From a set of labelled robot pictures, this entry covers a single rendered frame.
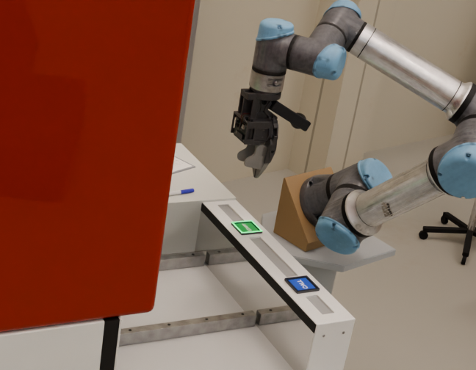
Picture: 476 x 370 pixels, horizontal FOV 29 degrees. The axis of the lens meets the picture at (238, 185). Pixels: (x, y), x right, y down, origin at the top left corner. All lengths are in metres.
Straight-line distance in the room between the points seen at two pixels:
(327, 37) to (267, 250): 0.50
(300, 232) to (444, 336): 1.54
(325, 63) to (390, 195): 0.36
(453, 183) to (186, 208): 0.66
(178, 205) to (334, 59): 0.57
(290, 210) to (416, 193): 0.47
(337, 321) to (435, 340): 1.94
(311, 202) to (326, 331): 0.60
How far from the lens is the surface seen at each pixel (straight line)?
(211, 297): 2.14
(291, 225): 2.43
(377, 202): 2.13
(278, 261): 2.06
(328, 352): 1.91
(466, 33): 5.91
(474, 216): 4.59
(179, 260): 2.23
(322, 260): 2.39
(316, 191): 2.40
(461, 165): 1.93
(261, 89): 1.99
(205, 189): 2.32
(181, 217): 2.26
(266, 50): 1.97
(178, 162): 2.44
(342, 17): 2.03
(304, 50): 1.94
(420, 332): 3.83
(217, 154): 4.65
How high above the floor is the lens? 1.92
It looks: 24 degrees down
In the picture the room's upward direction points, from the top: 9 degrees clockwise
